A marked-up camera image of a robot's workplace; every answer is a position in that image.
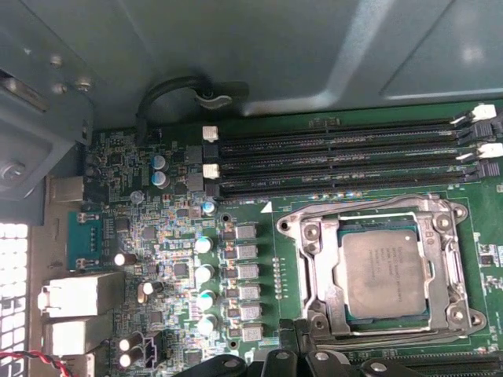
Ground black PC case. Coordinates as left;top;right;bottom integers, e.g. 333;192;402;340
0;0;503;377

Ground green motherboard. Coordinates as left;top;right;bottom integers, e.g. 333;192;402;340
80;100;503;377

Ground grey cable clip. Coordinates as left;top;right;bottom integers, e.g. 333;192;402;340
195;90;233;112

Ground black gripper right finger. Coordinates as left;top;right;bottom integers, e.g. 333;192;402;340
298;318;421;377

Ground silver network port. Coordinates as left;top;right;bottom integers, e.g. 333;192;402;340
37;271;127;319
42;313;115;357

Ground black looped cable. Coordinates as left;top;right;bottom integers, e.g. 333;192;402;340
135;75;249;135

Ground RAM slot white clips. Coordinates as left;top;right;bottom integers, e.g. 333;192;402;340
202;102;497;143
203;141;503;181

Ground CPU socket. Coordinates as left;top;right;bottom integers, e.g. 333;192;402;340
277;194;487;351

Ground CPU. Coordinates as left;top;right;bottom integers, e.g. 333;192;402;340
338;227;433;323

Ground red black wire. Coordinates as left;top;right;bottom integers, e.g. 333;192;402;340
0;350;68;372

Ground silver cylindrical capacitor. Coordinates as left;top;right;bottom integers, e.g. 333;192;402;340
195;263;215;284
196;290;217;311
197;315;218;336
195;235;215;254

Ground wire locking lever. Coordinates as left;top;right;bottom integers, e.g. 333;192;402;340
281;193;468;232
304;298;486;351

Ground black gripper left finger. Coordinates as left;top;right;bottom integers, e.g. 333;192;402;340
196;318;299;377

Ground white fan header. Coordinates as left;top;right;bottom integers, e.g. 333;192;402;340
143;336;163;369

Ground silver audio port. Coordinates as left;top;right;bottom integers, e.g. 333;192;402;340
49;175;86;203

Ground teal serial port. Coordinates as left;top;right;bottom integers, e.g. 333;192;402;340
66;210;106;272

